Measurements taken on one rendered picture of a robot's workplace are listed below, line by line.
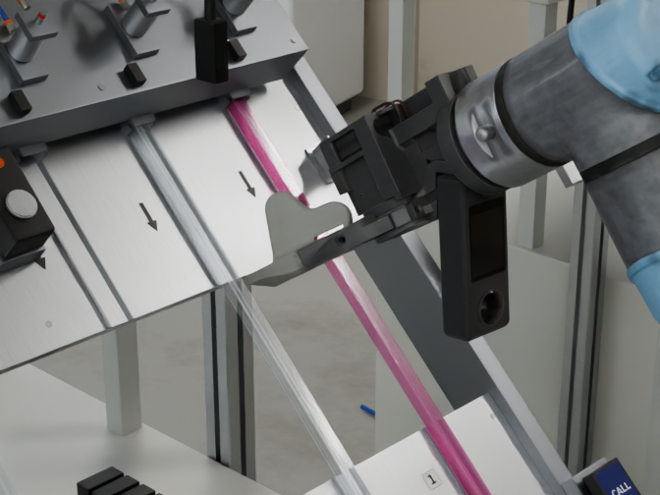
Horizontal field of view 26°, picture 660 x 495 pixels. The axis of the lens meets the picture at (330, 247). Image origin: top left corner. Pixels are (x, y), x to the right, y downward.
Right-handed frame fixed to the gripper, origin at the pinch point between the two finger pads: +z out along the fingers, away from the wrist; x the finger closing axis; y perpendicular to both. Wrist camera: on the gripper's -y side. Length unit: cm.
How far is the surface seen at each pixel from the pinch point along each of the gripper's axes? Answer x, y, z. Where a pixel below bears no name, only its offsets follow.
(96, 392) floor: -93, 5, 187
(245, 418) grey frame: -24, -10, 49
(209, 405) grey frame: -21, -7, 50
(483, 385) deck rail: -19.1, -14.8, 8.5
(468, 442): -13.7, -18.4, 7.7
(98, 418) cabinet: -18, -3, 67
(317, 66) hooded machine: -260, 78, 250
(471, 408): -16.2, -16.0, 8.2
